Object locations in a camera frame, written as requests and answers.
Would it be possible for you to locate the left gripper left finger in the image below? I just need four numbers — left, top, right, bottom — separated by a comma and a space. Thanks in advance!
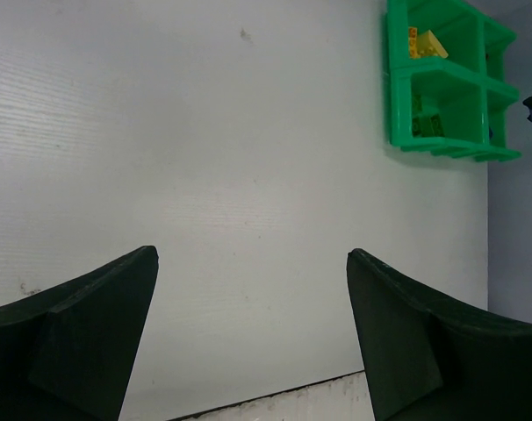
0, 246, 158, 420

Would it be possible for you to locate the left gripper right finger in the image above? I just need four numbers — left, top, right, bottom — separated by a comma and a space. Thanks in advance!
347, 249, 532, 420

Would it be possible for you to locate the yellow long lego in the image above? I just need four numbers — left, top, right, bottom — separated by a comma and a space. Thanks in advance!
408, 26, 420, 59

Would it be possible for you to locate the green two-by-four lego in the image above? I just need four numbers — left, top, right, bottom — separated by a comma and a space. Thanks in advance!
412, 93, 423, 116

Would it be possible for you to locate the green four-compartment tray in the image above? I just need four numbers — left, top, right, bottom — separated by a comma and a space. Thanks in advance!
385, 1, 521, 161

